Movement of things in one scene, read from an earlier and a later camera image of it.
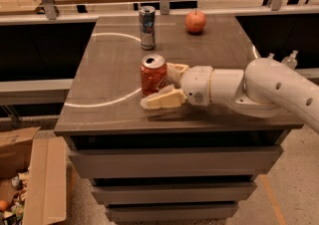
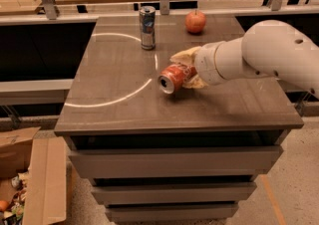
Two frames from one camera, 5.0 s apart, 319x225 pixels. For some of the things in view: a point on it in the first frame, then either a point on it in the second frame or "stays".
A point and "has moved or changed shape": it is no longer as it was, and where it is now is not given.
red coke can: (154, 74) has moved or changed shape
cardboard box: (45, 160) stays
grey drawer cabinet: (164, 164) stays
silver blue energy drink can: (148, 27) stays
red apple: (195, 22) stays
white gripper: (196, 85) to (205, 62)
